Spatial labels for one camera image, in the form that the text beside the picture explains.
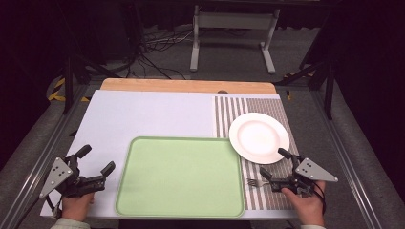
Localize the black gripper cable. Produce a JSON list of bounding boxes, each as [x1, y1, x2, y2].
[[312, 180, 328, 215], [45, 194, 64, 220]]

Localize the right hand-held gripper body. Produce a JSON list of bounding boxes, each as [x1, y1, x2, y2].
[[270, 155, 339, 196]]

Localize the white table cover board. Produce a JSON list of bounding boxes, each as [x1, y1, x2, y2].
[[40, 89, 301, 221]]

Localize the person's right hand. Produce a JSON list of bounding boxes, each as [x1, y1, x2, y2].
[[281, 180, 327, 227]]

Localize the aluminium floor rail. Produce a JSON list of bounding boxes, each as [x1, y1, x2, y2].
[[309, 90, 385, 229], [0, 85, 94, 229]]

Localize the yellow black floor tape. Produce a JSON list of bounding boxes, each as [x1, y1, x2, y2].
[[47, 77, 92, 103]]

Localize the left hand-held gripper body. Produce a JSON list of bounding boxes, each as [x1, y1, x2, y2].
[[38, 155, 107, 199]]

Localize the white round plate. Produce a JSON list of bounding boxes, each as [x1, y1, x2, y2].
[[228, 112, 291, 165]]

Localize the black tripod stand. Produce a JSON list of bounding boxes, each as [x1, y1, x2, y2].
[[60, 55, 122, 116], [276, 58, 336, 121]]

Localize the grey striped placemat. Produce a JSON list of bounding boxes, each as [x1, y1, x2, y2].
[[213, 94, 301, 212]]

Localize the silver metal fork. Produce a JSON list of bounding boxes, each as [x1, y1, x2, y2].
[[246, 177, 272, 189]]

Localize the person's left hand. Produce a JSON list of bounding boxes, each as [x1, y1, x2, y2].
[[61, 191, 96, 222]]

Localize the white metal stand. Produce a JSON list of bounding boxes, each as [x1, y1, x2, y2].
[[189, 4, 282, 75]]

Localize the bundle of floor cables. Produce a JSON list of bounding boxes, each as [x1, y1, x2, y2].
[[125, 27, 196, 80]]

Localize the light green plastic tray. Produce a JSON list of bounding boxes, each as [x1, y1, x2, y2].
[[115, 135, 245, 219]]

